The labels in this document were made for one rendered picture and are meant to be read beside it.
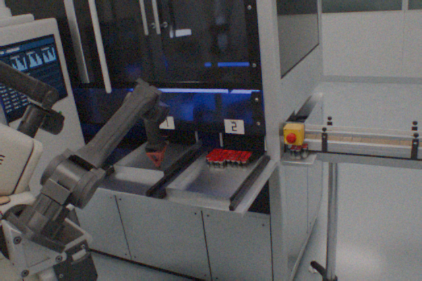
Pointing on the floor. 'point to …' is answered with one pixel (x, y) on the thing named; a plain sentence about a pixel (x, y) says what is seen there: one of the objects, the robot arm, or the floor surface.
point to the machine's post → (273, 132)
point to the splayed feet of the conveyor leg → (319, 270)
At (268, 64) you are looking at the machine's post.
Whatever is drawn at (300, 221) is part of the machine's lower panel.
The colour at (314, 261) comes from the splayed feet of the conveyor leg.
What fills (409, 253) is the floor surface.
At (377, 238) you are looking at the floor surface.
